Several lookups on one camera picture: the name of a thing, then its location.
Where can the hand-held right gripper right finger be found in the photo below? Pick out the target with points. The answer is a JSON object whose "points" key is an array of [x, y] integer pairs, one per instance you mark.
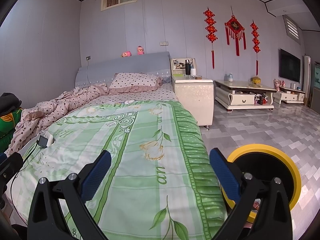
{"points": [[225, 173]]}

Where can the green floral blanket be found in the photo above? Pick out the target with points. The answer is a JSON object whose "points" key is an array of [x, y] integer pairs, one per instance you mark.
{"points": [[140, 180]]}

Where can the pink dotted pillow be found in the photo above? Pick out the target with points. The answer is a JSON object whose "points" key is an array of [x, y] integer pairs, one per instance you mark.
{"points": [[136, 82]]}

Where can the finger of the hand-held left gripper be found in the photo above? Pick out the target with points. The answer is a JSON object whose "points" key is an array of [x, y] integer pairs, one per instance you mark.
{"points": [[13, 163]]}

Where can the person's left forearm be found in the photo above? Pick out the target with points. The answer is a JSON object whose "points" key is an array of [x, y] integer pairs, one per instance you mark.
{"points": [[15, 232]]}

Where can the pink figurines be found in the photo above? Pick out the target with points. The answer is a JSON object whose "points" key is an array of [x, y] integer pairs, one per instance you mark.
{"points": [[279, 85]]}

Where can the black folded clothing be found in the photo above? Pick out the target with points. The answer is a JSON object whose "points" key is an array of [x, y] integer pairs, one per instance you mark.
{"points": [[10, 102]]}

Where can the yellow-rimmed waste bin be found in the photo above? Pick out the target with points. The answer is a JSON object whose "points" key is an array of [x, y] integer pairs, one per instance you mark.
{"points": [[292, 165]]}

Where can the louvered vent window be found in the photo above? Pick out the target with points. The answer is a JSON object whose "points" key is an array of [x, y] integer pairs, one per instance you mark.
{"points": [[292, 30]]}

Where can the white power adapter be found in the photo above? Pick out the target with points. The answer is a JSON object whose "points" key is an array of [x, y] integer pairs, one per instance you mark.
{"points": [[50, 138]]}

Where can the wall-mounted black television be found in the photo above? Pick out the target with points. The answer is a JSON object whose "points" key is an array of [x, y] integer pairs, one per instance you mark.
{"points": [[290, 66]]}

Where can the black thermos bottle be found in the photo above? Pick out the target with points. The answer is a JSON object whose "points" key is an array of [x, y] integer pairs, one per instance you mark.
{"points": [[187, 68]]}

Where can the long red knot hanging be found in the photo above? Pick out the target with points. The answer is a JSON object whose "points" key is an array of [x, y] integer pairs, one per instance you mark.
{"points": [[210, 30], [255, 42]]}

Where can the cream bedside cabinet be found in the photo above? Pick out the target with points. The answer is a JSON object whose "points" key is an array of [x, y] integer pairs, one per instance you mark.
{"points": [[193, 102]]}

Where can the white dotted bed sheet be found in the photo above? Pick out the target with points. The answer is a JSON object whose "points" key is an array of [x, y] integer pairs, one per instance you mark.
{"points": [[162, 95]]}

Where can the green leaf-print cloth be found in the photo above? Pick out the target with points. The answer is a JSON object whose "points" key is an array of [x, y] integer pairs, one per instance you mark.
{"points": [[8, 125]]}

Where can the small white printed cloth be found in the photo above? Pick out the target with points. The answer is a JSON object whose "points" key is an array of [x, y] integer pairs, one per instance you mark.
{"points": [[127, 102]]}

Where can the grey upholstered bed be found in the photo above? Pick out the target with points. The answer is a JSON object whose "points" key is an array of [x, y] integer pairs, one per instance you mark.
{"points": [[125, 66]]}

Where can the black charger block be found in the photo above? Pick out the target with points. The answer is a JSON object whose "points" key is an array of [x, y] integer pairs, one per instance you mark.
{"points": [[42, 142]]}

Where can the white wall switch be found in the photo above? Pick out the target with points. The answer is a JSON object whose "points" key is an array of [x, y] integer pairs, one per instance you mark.
{"points": [[163, 43]]}

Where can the cream coffee table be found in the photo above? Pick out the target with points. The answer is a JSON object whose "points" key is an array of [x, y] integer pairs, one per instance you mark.
{"points": [[243, 100]]}

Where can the pink plush toy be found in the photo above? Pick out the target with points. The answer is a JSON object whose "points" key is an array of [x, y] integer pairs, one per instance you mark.
{"points": [[140, 50], [126, 54]]}

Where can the pink dotted quilt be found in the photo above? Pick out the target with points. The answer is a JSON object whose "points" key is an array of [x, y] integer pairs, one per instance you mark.
{"points": [[57, 107]]}

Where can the glass fish tank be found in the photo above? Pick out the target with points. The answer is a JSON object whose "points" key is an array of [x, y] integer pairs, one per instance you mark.
{"points": [[316, 80]]}

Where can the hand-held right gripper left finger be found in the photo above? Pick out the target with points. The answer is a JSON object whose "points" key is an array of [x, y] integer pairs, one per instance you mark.
{"points": [[96, 173]]}

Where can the cream television stand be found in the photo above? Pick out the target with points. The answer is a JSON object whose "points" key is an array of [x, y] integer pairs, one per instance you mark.
{"points": [[288, 96]]}

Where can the red diamond tassel hanging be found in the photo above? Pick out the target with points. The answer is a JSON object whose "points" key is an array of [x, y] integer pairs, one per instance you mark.
{"points": [[235, 26]]}

